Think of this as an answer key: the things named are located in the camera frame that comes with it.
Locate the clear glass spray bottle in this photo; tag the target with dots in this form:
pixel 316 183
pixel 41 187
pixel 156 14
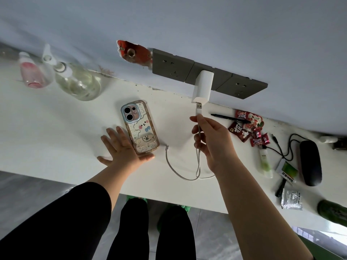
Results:
pixel 78 83

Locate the person's left forearm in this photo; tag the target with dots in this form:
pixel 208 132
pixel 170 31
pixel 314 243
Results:
pixel 111 181

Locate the person's right forearm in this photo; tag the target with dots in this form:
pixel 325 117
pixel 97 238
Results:
pixel 257 213

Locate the small pink bottle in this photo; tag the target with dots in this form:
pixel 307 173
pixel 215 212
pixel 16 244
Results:
pixel 34 75

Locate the green trash bin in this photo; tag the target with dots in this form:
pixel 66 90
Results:
pixel 322 253

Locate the green left slipper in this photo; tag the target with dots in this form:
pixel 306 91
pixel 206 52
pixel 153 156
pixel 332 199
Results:
pixel 138 199

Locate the small black device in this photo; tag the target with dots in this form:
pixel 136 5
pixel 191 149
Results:
pixel 341 144

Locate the green slipper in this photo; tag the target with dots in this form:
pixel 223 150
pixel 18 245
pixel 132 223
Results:
pixel 185 208
pixel 138 199

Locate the phone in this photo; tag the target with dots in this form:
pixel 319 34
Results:
pixel 141 127

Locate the red and white snack packet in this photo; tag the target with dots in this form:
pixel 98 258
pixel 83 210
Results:
pixel 256 120

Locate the dark red snack packet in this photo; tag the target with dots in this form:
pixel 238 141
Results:
pixel 240 132

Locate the black long sleeve top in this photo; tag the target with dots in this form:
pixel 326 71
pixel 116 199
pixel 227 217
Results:
pixel 54 222

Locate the silver sachet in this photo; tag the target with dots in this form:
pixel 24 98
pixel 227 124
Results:
pixel 291 199

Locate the small green and white box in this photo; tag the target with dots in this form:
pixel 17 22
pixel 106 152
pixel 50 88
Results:
pixel 288 169

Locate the green right slipper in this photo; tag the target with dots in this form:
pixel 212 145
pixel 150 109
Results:
pixel 185 208

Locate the black trousers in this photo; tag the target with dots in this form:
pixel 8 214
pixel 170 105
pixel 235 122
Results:
pixel 132 232

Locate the black glasses case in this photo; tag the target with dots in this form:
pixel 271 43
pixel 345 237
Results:
pixel 310 163

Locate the green and white tube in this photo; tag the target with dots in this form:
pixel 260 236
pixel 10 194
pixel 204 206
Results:
pixel 265 165

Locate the small white object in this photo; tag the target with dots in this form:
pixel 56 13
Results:
pixel 328 139

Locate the person's right hand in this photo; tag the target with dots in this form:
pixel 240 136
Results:
pixel 214 143

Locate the white charger plug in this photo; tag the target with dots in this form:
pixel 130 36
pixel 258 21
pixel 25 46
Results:
pixel 202 86

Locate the black pen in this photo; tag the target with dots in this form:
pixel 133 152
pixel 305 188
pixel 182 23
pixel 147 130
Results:
pixel 230 118

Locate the green patterned bottle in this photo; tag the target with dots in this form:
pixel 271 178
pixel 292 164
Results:
pixel 333 212

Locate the small red candy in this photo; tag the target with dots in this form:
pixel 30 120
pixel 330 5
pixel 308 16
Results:
pixel 257 132
pixel 265 138
pixel 256 142

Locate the person's left hand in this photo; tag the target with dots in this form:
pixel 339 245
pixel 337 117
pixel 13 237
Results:
pixel 122 151

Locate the white TV cabinet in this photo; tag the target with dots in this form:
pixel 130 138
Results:
pixel 54 132

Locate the black marker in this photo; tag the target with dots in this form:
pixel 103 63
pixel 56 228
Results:
pixel 280 189

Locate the grey wall socket panel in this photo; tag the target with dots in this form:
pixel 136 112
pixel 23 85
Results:
pixel 173 63

